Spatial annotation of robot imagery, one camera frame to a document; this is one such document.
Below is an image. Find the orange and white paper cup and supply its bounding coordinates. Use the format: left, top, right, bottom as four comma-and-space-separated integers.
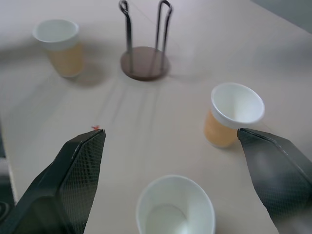
203, 82, 266, 149
32, 19, 85, 78
136, 174, 216, 234

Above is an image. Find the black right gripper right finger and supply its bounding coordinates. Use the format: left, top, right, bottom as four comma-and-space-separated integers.
236, 127, 312, 234

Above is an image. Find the metal cup holder stand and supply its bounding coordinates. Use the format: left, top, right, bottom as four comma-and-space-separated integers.
118, 0, 174, 81

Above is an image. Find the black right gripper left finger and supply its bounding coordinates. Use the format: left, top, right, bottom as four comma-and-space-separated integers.
0, 128, 106, 234

